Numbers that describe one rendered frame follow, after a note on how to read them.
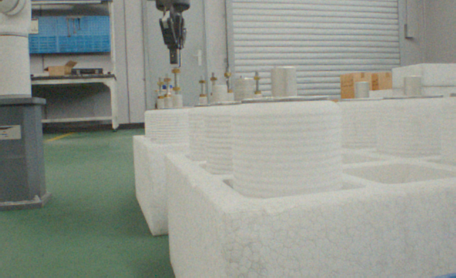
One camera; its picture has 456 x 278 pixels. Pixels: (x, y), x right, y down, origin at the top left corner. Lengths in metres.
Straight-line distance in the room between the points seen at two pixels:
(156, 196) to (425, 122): 0.51
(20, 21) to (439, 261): 1.15
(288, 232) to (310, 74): 6.45
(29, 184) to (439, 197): 1.03
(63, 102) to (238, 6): 3.03
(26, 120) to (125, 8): 5.23
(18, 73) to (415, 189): 1.06
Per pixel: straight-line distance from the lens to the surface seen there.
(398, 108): 0.54
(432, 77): 3.52
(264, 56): 6.45
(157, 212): 0.81
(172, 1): 0.86
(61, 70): 5.73
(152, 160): 0.79
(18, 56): 1.21
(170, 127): 0.83
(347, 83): 4.88
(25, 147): 1.18
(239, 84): 0.46
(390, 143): 0.54
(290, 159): 0.31
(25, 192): 1.19
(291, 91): 0.35
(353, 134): 0.63
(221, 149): 0.43
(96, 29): 6.14
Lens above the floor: 0.25
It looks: 3 degrees down
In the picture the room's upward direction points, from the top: 2 degrees counter-clockwise
